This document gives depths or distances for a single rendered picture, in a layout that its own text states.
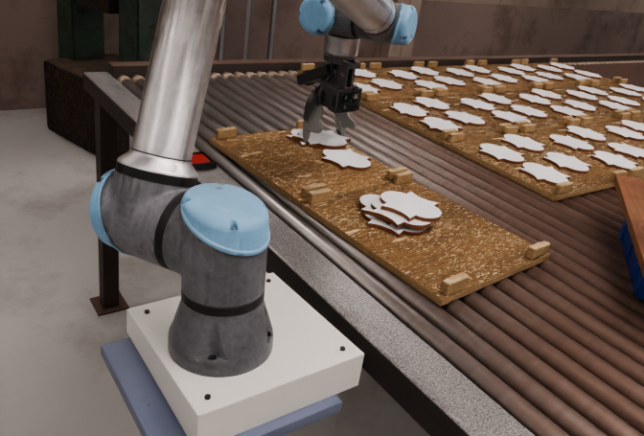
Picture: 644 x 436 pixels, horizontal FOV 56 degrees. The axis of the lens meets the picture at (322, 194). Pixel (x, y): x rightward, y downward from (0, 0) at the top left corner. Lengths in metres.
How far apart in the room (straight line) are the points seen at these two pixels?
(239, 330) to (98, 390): 1.42
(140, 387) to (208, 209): 0.29
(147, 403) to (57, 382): 1.37
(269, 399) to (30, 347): 1.66
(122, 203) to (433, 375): 0.51
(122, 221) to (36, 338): 1.62
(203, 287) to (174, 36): 0.34
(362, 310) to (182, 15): 0.55
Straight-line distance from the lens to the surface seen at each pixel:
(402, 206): 1.29
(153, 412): 0.90
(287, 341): 0.93
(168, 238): 0.82
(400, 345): 0.98
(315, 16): 1.19
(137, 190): 0.85
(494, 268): 1.22
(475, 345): 1.03
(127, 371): 0.96
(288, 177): 1.44
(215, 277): 0.79
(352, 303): 1.05
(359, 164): 1.56
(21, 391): 2.26
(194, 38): 0.86
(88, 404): 2.18
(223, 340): 0.84
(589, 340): 1.15
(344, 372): 0.92
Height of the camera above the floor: 1.51
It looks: 24 degrees down
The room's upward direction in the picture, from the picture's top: 8 degrees clockwise
